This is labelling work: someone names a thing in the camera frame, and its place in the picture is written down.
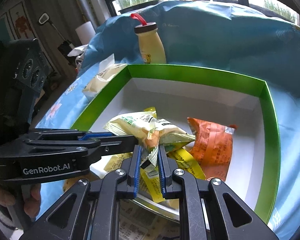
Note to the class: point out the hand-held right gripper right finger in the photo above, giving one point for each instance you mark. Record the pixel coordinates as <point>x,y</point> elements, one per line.
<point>162,172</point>

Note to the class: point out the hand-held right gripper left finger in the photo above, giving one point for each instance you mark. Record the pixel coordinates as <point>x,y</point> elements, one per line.
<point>136,172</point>

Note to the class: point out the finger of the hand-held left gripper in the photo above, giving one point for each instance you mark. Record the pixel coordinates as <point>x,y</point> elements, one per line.
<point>115,146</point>
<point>65,135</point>

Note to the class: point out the yellow snack packet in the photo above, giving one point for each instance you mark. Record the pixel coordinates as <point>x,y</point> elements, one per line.
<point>187,162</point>

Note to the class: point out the cream green snack packet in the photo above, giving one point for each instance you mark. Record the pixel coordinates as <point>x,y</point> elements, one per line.
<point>140,127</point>

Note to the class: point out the gold snack packet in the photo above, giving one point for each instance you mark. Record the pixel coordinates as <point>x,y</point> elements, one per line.
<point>140,225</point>

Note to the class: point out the orange snack packet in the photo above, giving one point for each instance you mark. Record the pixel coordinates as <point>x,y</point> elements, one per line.
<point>212,145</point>

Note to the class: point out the green cardboard box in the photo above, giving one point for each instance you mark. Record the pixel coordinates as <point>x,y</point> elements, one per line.
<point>214,100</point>

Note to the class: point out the person's left forearm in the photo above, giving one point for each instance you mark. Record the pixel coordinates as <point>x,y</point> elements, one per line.
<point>0,220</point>

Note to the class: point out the person's left hand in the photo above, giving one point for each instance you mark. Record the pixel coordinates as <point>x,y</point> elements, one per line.
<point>32,200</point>

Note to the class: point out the white tissue pack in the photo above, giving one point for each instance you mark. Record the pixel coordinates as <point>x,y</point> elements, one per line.
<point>102,80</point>

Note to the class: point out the white plastic bag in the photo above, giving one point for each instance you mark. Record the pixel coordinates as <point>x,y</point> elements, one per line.
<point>77,51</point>

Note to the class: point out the upright vacuum cleaner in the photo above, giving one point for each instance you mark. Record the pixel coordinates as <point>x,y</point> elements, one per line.
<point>65,47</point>

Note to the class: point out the white cylinder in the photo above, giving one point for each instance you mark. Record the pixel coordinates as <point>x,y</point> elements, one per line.
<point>86,33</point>

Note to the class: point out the grey curtain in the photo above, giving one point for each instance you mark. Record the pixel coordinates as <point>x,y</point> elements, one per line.
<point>52,5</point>

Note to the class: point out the blue floral bedsheet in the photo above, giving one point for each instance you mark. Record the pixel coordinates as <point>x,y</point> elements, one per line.
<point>214,42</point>

